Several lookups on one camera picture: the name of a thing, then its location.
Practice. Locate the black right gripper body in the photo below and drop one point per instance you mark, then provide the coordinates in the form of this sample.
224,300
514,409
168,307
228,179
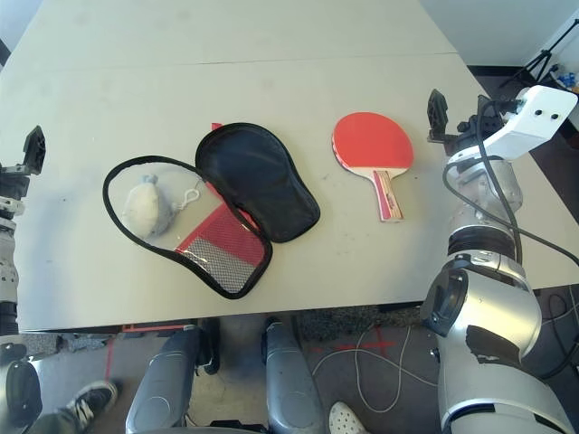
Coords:
466,135

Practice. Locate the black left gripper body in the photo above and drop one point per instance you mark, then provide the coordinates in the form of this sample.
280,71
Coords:
11,181

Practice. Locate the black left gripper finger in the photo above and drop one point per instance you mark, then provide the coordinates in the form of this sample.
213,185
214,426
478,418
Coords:
34,149

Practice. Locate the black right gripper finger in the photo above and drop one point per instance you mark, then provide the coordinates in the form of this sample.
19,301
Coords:
490,115
438,117

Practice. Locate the red black paddle case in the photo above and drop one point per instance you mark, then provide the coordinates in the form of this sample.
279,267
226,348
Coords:
253,181

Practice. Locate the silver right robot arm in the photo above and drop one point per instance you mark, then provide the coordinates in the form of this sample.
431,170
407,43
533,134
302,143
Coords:
488,316

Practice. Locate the black tripod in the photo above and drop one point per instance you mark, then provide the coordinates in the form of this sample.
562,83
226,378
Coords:
543,56

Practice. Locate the blue white bottle cluster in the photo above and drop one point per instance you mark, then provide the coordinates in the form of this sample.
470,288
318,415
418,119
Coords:
565,79

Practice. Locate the black white sneaker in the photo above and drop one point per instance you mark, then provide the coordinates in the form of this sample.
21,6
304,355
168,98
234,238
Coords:
90,400

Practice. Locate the grey robot left leg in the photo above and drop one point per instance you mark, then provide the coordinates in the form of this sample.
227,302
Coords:
163,384

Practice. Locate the grey robot leg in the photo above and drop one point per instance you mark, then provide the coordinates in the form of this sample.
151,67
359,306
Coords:
163,384
289,384

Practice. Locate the grey robot right leg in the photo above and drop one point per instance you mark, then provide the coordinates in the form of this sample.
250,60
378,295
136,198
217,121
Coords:
289,384

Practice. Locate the white perforated shoe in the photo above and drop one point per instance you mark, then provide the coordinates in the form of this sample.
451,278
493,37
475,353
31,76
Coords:
346,420

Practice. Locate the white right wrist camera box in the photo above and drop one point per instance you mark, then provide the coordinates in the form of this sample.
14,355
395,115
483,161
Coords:
534,117

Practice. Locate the black frame beam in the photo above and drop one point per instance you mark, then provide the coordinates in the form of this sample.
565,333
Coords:
3,52

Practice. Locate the black stand post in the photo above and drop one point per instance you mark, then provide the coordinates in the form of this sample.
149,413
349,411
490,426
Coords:
209,348

